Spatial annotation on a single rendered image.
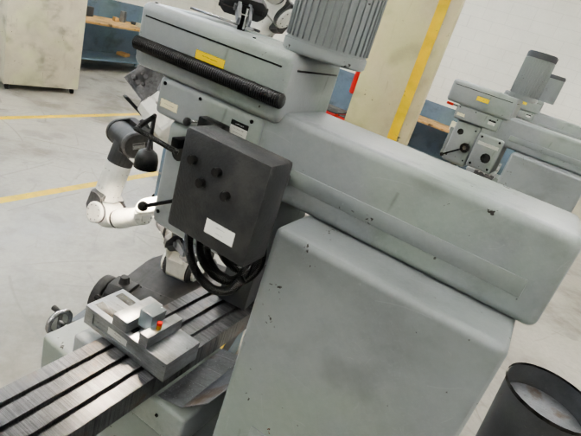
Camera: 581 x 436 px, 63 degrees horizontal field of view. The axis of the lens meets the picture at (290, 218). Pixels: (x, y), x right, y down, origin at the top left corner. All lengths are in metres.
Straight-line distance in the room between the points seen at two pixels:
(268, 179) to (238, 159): 0.07
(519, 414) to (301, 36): 2.18
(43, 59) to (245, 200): 6.79
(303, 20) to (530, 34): 9.15
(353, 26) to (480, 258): 0.54
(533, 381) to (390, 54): 2.02
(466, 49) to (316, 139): 9.27
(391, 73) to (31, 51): 5.52
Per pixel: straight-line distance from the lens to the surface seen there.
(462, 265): 1.00
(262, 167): 0.82
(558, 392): 3.13
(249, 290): 1.80
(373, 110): 2.94
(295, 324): 1.05
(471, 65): 10.21
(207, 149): 0.89
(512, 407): 2.77
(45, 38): 7.49
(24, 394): 1.48
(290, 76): 1.07
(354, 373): 1.03
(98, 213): 1.78
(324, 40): 1.07
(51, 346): 1.92
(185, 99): 1.25
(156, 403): 1.58
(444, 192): 0.97
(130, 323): 1.52
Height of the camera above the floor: 1.96
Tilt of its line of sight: 22 degrees down
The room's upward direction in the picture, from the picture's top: 18 degrees clockwise
